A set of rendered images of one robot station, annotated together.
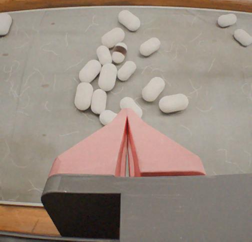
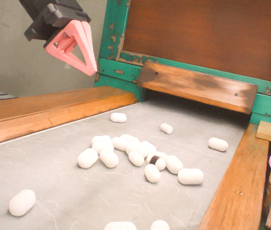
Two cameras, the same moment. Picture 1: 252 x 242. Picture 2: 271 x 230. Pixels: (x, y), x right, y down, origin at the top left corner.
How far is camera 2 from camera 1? 53 cm
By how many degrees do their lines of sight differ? 83
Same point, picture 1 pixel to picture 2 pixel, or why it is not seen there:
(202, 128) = (50, 166)
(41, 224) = (67, 111)
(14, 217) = (79, 111)
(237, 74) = (73, 208)
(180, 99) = (87, 152)
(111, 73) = (136, 145)
